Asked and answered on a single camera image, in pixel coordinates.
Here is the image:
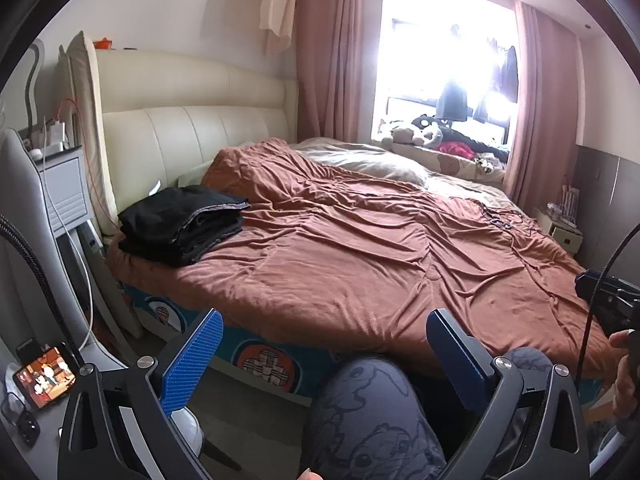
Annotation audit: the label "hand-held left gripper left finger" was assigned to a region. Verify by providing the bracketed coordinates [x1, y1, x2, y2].
[57, 308, 224, 480]

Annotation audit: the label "small black device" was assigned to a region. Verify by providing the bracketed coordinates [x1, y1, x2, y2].
[16, 416, 42, 447]

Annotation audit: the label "dark hanging garment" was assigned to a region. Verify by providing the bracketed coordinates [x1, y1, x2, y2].
[474, 45, 519, 124]
[434, 24, 474, 122]

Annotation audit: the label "white nightstand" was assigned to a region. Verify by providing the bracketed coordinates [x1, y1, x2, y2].
[531, 205, 585, 257]

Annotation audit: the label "white chair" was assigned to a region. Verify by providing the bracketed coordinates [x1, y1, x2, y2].
[0, 127, 132, 377]

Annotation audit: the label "grey nightstand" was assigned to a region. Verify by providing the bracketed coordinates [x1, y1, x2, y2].
[19, 130, 99, 242]

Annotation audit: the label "black pants with patterned trim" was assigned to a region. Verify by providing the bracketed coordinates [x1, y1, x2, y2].
[120, 199, 251, 267]

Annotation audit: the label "grey hose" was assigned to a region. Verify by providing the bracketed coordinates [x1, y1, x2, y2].
[24, 42, 47, 132]

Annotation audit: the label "brown blanket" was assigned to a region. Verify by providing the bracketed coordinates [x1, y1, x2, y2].
[105, 139, 621, 380]

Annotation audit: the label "brown and white plush toy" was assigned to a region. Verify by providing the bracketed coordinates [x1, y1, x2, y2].
[379, 120, 417, 152]

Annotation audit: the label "black and white plush toy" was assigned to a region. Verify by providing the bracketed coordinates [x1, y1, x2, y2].
[410, 114, 447, 149]

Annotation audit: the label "cream hanging cloth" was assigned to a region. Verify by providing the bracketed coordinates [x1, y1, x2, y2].
[259, 0, 300, 56]

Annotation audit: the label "white round object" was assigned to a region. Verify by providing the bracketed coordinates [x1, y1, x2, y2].
[172, 406, 205, 457]

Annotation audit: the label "beige bedding with brown print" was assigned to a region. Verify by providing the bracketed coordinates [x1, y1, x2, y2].
[392, 141, 507, 207]

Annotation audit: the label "cream padded headboard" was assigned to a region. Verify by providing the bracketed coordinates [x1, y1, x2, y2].
[95, 49, 301, 242]

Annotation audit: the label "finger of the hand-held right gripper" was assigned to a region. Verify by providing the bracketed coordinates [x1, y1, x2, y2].
[574, 270, 613, 305]

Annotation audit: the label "person's right hand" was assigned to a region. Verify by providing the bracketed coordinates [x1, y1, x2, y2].
[609, 329, 640, 418]

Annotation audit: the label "smartphone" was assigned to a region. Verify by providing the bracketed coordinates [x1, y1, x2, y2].
[12, 342, 77, 412]

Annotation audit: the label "beige upright cushion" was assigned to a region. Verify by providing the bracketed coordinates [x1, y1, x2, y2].
[64, 30, 122, 237]

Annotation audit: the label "window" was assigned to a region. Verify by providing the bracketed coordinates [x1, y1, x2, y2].
[372, 0, 519, 150]

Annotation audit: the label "black garment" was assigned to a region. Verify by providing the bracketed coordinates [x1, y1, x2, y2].
[118, 185, 241, 244]

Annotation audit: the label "red cable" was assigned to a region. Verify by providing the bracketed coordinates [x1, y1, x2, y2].
[59, 98, 115, 237]

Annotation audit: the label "red cloth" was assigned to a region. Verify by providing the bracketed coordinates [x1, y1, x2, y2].
[436, 140, 477, 159]

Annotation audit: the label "white charger block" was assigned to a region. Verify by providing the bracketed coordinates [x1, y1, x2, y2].
[31, 120, 69, 154]

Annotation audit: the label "dark cord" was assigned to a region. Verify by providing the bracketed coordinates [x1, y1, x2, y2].
[481, 204, 532, 234]

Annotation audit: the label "beige pillow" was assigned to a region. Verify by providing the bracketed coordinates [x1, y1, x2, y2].
[291, 136, 432, 187]

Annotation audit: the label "person's leg in printed pants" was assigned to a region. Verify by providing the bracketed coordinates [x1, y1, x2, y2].
[300, 355, 449, 480]
[509, 347, 555, 377]

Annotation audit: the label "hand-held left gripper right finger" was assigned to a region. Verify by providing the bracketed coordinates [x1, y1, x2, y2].
[426, 308, 593, 480]

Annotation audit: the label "blue patterned bed sheet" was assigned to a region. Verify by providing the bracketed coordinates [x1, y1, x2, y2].
[116, 280, 352, 405]

